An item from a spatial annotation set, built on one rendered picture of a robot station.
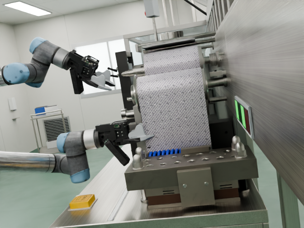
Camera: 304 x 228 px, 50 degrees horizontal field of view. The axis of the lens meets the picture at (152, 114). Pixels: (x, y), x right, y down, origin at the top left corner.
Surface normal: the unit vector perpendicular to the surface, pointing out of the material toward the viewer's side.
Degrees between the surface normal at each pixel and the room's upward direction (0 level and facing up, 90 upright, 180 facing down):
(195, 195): 90
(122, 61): 90
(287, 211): 90
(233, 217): 90
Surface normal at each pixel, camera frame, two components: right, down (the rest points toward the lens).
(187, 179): -0.14, 0.15
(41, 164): 0.68, 0.07
